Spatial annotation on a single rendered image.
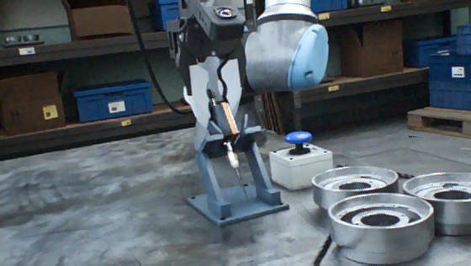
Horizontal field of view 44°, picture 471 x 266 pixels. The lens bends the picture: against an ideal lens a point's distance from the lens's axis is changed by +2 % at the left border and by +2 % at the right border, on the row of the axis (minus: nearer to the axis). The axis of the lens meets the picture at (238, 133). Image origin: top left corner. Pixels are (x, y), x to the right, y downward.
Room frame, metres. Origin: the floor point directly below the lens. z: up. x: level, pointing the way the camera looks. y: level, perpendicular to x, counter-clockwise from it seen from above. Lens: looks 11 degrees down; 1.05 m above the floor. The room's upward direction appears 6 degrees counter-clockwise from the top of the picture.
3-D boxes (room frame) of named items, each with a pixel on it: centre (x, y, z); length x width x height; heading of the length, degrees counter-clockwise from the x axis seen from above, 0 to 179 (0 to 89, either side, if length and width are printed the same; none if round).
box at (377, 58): (4.90, -1.16, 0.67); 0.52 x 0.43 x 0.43; 110
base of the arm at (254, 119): (1.16, 0.02, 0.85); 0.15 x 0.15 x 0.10
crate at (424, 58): (5.12, -1.76, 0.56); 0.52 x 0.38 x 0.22; 107
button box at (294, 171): (0.85, -0.09, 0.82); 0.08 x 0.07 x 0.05; 20
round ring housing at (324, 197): (0.70, -0.14, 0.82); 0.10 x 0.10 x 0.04
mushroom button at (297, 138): (0.84, -0.09, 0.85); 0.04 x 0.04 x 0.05
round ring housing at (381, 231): (0.58, -0.14, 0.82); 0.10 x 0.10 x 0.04
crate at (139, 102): (4.17, 0.88, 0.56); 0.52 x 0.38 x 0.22; 107
